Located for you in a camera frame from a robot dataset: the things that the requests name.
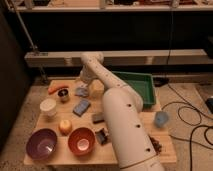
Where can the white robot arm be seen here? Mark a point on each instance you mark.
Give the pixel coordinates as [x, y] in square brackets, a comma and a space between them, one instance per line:
[121, 106]

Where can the purple bowl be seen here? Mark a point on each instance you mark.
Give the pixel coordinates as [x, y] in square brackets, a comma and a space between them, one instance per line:
[41, 144]

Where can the orange carrot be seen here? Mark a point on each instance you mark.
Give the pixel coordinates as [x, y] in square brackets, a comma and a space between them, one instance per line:
[53, 89]

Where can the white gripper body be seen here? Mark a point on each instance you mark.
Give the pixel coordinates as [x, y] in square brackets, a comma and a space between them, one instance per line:
[87, 75]

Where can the yellow apple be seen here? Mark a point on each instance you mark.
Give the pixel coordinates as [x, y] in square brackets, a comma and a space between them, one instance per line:
[65, 127]

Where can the small metal cup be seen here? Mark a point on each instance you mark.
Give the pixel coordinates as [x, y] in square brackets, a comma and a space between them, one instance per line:
[63, 94]

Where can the black binder clip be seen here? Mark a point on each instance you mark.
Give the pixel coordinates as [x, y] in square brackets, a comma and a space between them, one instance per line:
[101, 136]

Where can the orange bowl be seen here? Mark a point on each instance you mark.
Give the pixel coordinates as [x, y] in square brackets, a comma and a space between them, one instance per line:
[81, 141]

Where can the grey metal shelf beam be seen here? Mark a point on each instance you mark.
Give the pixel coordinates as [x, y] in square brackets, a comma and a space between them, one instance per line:
[119, 58]

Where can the green plastic tray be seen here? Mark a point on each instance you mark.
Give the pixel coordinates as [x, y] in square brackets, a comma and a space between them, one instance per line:
[142, 83]

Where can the light blue cup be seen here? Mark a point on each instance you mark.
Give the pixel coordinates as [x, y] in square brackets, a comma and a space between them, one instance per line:
[161, 118]

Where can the light blue towel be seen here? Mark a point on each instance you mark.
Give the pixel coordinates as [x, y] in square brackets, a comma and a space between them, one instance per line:
[81, 92]

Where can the dark red grape bunch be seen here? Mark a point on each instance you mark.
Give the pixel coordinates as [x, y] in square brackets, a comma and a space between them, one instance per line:
[156, 144]

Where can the blue sponge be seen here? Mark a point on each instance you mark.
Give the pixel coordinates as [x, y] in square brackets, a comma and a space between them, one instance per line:
[81, 107]

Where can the white plastic cup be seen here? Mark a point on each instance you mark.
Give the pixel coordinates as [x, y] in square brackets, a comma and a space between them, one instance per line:
[48, 107]

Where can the dark grey block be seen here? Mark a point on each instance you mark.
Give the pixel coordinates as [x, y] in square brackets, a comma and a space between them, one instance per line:
[97, 118]

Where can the metal diagonal pole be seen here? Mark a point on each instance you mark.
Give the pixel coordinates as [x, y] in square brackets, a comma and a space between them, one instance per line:
[34, 48]

